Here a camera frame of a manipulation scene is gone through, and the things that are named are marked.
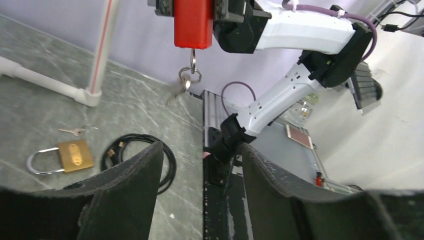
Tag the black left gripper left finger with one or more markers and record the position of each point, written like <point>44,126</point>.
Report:
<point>116,204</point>

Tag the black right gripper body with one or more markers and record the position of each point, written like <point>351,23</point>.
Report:
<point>237,24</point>

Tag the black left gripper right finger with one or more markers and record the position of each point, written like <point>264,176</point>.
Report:
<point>283,206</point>

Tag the brass padlock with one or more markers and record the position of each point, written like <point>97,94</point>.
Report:
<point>74,156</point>

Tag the small key with ring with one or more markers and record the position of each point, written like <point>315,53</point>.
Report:
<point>78,132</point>

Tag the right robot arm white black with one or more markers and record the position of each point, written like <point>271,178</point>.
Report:
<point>332,43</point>

